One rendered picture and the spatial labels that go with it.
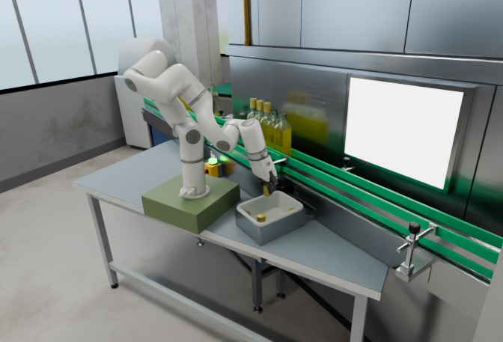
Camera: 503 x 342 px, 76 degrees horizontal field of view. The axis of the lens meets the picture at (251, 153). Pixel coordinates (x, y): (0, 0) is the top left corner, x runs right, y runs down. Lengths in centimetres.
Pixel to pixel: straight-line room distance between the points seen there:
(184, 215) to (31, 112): 303
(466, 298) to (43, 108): 395
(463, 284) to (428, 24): 75
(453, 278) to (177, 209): 94
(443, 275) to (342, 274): 28
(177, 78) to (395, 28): 73
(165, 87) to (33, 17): 319
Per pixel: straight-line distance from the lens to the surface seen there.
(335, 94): 137
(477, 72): 109
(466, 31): 113
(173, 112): 124
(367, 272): 117
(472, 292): 108
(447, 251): 108
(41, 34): 417
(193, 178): 134
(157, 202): 139
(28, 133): 413
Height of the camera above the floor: 151
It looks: 22 degrees down
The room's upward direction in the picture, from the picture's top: 2 degrees counter-clockwise
